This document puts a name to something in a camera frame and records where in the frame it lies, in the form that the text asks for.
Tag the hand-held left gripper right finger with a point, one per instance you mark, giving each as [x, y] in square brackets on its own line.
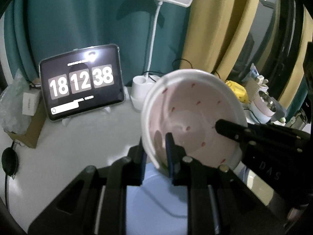
[170, 156]

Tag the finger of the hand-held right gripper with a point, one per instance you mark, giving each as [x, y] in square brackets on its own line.
[232, 128]

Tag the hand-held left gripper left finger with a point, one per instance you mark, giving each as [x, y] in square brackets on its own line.
[143, 161]

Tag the pink speckled bowl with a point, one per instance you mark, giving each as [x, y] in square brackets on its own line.
[190, 107]

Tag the blue plastic plate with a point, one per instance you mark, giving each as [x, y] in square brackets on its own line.
[151, 208]

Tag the pale pink bowl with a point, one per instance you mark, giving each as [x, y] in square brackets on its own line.
[260, 108]

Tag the yellow plastic item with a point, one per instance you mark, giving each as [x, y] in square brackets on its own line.
[236, 90]

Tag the steel bowl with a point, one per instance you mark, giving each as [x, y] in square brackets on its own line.
[267, 101]

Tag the white basket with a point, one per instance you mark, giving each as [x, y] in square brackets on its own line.
[251, 88]

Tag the gray cloth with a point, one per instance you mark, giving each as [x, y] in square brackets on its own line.
[278, 112]

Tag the snack bags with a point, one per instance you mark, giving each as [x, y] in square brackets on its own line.
[253, 71]

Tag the yellow curtain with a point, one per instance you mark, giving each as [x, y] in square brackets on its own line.
[220, 29]
[300, 78]

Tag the dark glass door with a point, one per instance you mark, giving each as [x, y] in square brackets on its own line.
[266, 41]

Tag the clock display tablet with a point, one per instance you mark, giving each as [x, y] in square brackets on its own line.
[80, 83]

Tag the cardboard box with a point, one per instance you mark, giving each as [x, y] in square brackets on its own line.
[34, 132]

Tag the small white box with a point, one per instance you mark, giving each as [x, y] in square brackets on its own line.
[30, 102]

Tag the black round device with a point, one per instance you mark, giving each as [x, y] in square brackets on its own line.
[9, 160]

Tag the teal curtain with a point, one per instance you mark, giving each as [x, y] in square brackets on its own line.
[85, 17]

